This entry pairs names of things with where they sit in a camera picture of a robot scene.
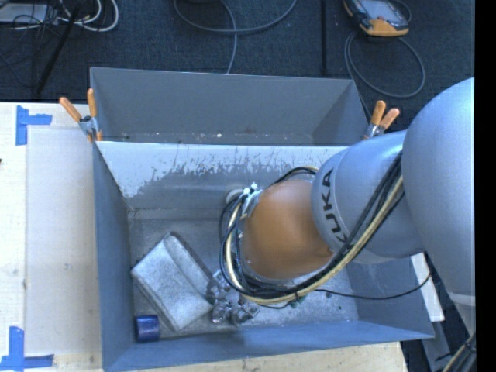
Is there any white folded cloth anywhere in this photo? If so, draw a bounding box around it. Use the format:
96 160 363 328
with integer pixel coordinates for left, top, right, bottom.
129 232 215 333

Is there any grey metal bin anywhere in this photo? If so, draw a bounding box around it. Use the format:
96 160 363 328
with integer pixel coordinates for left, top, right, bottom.
89 67 436 372

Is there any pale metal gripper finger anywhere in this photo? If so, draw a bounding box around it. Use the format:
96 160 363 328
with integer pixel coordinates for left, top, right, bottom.
210 301 245 328
205 269 234 306

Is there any blue cylinder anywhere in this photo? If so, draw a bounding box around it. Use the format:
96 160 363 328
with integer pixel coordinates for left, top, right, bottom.
134 314 161 344

